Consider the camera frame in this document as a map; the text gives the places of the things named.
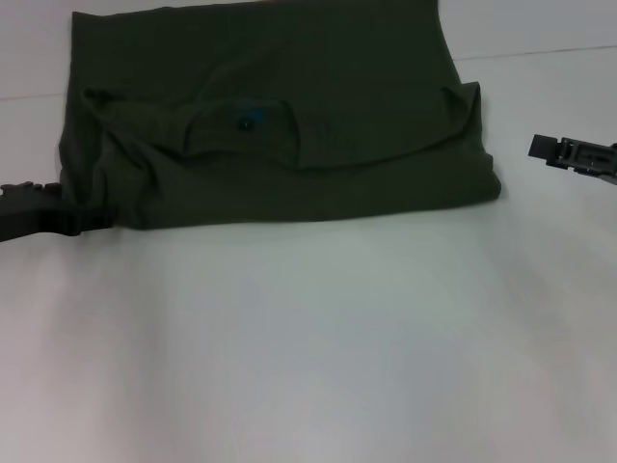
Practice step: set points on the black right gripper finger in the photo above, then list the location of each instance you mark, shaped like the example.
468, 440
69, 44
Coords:
573, 156

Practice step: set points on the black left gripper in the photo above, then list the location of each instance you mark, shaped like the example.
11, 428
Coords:
29, 217

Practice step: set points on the dark green FREE! t-shirt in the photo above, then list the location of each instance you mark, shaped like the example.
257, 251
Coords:
279, 120

